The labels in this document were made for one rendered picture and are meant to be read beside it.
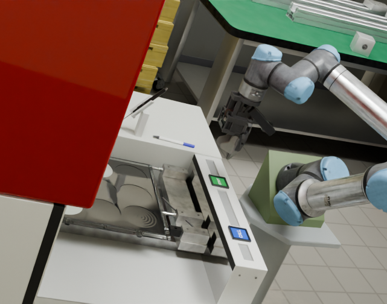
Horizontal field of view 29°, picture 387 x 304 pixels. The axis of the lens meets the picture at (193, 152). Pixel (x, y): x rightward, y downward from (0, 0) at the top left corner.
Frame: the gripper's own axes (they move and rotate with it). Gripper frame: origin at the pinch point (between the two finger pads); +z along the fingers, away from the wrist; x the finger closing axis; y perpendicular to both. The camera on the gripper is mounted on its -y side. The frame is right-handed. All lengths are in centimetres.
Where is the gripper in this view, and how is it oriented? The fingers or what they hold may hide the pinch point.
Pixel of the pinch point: (230, 155)
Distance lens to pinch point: 225.8
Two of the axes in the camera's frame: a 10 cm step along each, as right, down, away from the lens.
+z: -3.4, 8.3, 4.4
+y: -9.2, -2.1, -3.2
